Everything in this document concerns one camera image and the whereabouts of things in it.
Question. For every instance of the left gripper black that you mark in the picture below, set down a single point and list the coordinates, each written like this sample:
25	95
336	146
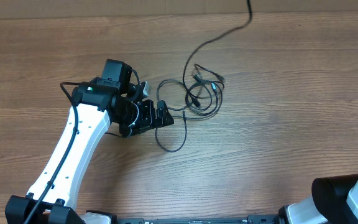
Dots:
148	120

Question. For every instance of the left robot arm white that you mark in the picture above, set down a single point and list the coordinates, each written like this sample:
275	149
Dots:
95	105

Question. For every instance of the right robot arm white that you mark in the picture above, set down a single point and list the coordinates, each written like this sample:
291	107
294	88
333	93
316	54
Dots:
332	200

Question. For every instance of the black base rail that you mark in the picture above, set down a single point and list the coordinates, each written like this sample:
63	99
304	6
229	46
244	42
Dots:
250	219

